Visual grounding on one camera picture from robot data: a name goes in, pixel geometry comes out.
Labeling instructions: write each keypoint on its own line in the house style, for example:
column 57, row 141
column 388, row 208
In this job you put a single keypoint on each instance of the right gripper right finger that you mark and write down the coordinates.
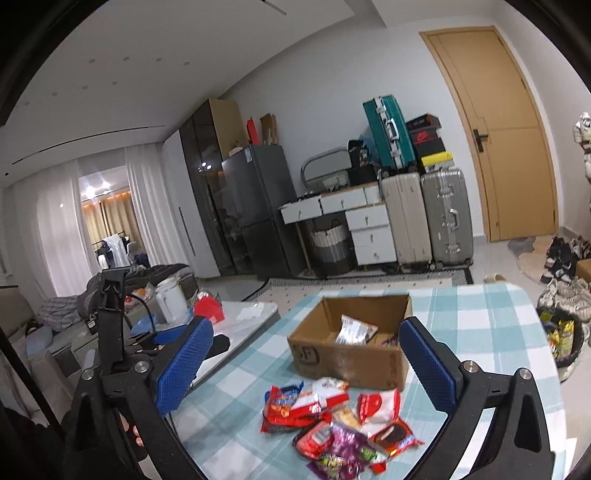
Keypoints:
column 516, row 445

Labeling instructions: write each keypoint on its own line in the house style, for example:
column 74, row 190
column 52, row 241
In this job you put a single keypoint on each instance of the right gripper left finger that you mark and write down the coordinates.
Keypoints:
column 96, row 445

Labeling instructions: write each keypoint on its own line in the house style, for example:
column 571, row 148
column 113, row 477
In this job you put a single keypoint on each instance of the red chip bag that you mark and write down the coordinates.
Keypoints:
column 278, row 410

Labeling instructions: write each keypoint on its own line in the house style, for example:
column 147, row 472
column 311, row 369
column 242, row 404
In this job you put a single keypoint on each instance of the purple candy bag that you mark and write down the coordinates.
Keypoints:
column 350, row 454

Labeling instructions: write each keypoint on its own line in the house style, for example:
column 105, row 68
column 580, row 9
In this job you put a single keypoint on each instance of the white noodle snack bag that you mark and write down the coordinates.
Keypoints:
column 355, row 332

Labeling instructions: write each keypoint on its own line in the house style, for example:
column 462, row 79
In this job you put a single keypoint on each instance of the teal plaid tablecloth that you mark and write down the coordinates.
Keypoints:
column 494, row 325

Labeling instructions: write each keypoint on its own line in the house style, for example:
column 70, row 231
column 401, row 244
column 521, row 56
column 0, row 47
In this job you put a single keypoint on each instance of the red box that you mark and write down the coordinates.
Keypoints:
column 208, row 307

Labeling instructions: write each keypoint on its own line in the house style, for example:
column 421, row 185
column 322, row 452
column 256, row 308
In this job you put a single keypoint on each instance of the white side table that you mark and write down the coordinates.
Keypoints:
column 243, row 322

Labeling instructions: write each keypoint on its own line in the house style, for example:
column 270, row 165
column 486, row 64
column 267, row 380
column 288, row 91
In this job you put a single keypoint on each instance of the white red snack bag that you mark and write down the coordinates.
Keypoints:
column 376, row 411

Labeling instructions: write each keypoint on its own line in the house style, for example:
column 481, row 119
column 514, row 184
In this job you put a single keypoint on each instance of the patterned floor rug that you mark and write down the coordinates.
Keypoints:
column 458, row 276

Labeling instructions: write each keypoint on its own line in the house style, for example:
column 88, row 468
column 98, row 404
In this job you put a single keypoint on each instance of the beige slipper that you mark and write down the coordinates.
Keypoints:
column 495, row 278

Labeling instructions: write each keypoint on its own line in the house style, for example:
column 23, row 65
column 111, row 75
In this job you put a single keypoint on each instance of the red barcode snack packet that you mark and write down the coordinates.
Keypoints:
column 312, row 442

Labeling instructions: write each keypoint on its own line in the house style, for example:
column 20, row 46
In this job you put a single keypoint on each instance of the brown SF cardboard box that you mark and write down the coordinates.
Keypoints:
column 378, row 365

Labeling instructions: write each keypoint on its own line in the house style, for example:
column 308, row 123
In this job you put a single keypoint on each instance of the woven laundry basket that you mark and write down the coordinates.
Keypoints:
column 333, row 250

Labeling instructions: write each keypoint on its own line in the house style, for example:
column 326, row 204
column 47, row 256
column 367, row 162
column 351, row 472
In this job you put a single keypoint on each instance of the silver suitcase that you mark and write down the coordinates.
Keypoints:
column 449, row 217

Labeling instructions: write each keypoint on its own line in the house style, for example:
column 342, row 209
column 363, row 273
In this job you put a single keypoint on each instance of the black refrigerator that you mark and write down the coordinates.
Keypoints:
column 260, row 184

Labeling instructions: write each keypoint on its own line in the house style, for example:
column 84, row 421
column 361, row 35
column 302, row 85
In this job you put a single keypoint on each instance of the white drawer desk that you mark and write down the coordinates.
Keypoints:
column 367, row 220

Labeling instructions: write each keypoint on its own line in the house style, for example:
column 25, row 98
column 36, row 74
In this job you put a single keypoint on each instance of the wooden door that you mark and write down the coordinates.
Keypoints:
column 504, row 128

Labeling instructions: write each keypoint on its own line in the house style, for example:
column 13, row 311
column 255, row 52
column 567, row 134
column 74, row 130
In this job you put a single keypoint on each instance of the beige suitcase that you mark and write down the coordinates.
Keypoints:
column 408, row 219

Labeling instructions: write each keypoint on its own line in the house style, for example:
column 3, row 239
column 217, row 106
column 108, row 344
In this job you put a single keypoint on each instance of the teal suitcase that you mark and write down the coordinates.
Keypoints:
column 391, row 136

